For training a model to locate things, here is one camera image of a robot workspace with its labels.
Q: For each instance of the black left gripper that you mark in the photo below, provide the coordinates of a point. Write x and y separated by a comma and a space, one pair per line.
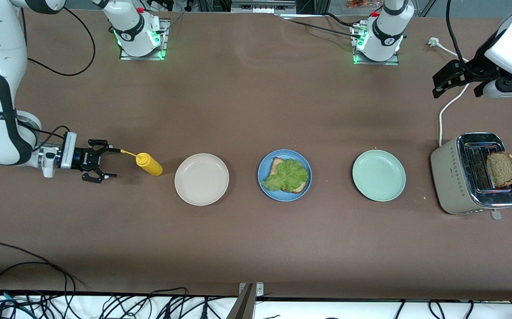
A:
475, 69

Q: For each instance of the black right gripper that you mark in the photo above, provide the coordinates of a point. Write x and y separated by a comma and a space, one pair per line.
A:
82, 158

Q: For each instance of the yellow squeeze bottle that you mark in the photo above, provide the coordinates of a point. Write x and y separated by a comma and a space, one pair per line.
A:
149, 165

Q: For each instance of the brown bread slice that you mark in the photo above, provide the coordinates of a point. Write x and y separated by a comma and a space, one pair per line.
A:
276, 165
502, 169

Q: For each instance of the green lettuce leaf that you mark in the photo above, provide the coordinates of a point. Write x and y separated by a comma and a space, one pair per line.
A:
289, 175

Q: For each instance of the beige plate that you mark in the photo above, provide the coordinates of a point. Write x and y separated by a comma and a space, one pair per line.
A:
201, 179

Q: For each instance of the green plate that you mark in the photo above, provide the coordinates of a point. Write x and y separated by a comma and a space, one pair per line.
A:
379, 175

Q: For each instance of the blue plate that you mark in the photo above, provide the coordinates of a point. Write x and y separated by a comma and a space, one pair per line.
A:
282, 197

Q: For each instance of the beige chrome toaster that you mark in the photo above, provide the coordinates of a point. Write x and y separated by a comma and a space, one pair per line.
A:
448, 177

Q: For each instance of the orange packet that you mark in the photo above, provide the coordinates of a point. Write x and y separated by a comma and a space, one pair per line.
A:
360, 3

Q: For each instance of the grey metal equipment box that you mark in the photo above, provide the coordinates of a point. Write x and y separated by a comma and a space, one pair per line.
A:
262, 6

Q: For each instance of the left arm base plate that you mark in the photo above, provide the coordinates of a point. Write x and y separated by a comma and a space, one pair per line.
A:
375, 63

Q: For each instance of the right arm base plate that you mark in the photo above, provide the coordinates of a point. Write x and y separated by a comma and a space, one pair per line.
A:
143, 58

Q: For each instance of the grey metal bracket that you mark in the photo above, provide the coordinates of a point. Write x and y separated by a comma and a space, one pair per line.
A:
246, 301

